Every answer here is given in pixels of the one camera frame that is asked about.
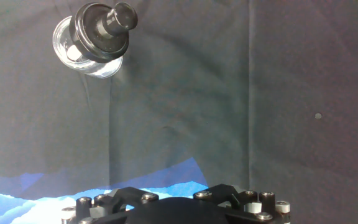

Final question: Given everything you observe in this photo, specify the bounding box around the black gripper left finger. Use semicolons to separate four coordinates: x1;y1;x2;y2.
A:
61;186;160;224

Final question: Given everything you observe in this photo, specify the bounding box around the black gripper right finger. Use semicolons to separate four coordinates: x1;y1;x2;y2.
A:
193;184;291;224

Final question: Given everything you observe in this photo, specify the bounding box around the clear glass jar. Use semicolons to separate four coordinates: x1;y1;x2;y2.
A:
52;15;124;79

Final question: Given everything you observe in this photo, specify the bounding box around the black cloth with blue print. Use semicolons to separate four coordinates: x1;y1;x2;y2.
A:
0;0;358;224

